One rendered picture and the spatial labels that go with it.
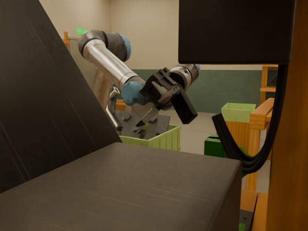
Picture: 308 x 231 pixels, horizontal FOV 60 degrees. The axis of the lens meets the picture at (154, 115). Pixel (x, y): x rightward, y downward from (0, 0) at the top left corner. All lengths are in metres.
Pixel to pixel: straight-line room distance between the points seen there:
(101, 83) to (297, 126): 0.89
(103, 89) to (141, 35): 7.75
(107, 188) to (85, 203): 0.03
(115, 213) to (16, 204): 0.08
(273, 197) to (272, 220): 0.04
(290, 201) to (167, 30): 8.07
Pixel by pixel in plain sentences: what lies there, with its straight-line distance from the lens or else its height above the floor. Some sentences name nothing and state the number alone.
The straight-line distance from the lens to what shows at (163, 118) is 1.69.
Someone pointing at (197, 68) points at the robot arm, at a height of 1.34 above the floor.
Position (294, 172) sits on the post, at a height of 1.17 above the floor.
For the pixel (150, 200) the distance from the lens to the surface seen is 0.23.
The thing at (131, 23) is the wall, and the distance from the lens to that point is 9.19.
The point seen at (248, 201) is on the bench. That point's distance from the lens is 1.04.
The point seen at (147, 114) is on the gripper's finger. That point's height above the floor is 1.23.
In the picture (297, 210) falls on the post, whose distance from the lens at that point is 0.55.
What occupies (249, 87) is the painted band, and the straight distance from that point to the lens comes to 7.64.
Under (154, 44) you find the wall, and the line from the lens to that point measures 8.65.
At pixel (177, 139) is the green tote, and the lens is 1.75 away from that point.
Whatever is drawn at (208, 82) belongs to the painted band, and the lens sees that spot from 7.91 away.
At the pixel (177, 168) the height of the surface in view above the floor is 1.24.
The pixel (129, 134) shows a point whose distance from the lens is 1.72.
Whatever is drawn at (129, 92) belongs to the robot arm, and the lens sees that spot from 0.80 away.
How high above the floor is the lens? 1.35
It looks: 10 degrees down
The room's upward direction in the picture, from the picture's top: straight up
